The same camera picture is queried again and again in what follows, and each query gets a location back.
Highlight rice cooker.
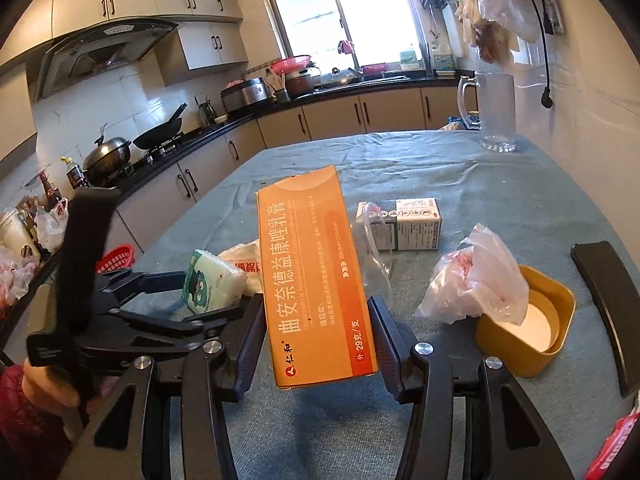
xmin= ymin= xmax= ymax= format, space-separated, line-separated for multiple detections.
xmin=221 ymin=77 xmax=273 ymax=116

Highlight black kitchen countertop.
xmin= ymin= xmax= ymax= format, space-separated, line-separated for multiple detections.
xmin=0 ymin=72 xmax=476 ymax=311

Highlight pan with glass lid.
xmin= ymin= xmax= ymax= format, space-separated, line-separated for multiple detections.
xmin=320 ymin=67 xmax=361 ymax=87

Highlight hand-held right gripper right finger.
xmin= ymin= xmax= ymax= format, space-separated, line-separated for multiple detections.
xmin=367 ymin=296 xmax=576 ymax=480

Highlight person's left forearm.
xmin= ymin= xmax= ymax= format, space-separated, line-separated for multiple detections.
xmin=0 ymin=364 xmax=71 ymax=480

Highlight orange medicine box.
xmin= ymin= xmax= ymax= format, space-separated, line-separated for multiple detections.
xmin=256 ymin=165 xmax=381 ymax=389

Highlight white green tissue packet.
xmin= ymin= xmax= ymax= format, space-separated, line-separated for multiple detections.
xmin=184 ymin=249 xmax=248 ymax=313

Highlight black chair back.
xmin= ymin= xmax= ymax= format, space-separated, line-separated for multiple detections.
xmin=571 ymin=241 xmax=640 ymax=398

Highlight gas stove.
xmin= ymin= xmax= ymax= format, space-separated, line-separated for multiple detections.
xmin=127 ymin=130 xmax=201 ymax=166

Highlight red plastic basket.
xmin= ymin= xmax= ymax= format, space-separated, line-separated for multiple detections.
xmin=95 ymin=244 xmax=137 ymax=275

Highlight range hood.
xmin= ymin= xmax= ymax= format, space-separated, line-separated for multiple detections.
xmin=35 ymin=19 xmax=181 ymax=101

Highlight kitchen window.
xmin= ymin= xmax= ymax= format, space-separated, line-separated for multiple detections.
xmin=250 ymin=0 xmax=436 ymax=78

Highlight dark cooking pot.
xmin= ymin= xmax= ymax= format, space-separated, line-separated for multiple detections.
xmin=285 ymin=67 xmax=321 ymax=98

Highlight red packet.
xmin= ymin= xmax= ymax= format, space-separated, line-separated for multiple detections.
xmin=585 ymin=412 xmax=640 ymax=480

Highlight person's left hand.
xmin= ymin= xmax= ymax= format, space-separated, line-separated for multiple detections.
xmin=21 ymin=359 xmax=83 ymax=421

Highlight grey-blue tablecloth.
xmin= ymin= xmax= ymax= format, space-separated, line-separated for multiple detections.
xmin=100 ymin=130 xmax=640 ymax=480

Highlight blue patterned packet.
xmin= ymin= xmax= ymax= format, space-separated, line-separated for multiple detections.
xmin=439 ymin=117 xmax=481 ymax=132

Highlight white medicine box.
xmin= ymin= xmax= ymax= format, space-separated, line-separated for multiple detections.
xmin=372 ymin=198 xmax=443 ymax=252

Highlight glass pitcher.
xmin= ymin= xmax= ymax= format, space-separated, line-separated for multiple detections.
xmin=457 ymin=72 xmax=517 ymax=153

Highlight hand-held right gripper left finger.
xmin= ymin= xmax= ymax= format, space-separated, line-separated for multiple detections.
xmin=57 ymin=292 xmax=268 ymax=480

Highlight yellow container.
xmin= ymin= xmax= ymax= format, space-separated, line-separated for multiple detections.
xmin=475 ymin=265 xmax=577 ymax=379

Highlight hanging plastic bags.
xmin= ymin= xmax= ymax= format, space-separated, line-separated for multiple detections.
xmin=447 ymin=0 xmax=543 ymax=63

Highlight black cable with plug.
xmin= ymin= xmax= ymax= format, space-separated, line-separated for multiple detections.
xmin=517 ymin=0 xmax=556 ymax=108

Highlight lower kitchen cabinets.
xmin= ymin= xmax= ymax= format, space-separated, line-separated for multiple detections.
xmin=100 ymin=85 xmax=481 ymax=256

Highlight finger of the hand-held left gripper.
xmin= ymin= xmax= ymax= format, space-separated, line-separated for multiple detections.
xmin=97 ymin=270 xmax=188 ymax=313
xmin=102 ymin=302 xmax=261 ymax=361

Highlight pink basin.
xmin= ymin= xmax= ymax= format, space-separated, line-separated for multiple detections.
xmin=270 ymin=55 xmax=312 ymax=76

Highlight clear plastic packaging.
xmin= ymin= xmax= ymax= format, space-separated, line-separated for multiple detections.
xmin=356 ymin=201 xmax=396 ymax=306

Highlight wok with lid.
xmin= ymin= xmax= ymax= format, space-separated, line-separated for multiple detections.
xmin=82 ymin=127 xmax=133 ymax=181

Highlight white plastic bag red print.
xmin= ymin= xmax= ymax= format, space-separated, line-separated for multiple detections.
xmin=414 ymin=223 xmax=531 ymax=326
xmin=217 ymin=239 xmax=263 ymax=295

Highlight dark sauce bottle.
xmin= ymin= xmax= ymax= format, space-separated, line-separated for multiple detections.
xmin=60 ymin=156 xmax=91 ymax=191

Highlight brown sauce bottle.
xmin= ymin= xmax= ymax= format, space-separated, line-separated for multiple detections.
xmin=39 ymin=172 xmax=61 ymax=211

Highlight black frying pan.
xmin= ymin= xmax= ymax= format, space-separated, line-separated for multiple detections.
xmin=132 ymin=102 xmax=188 ymax=151

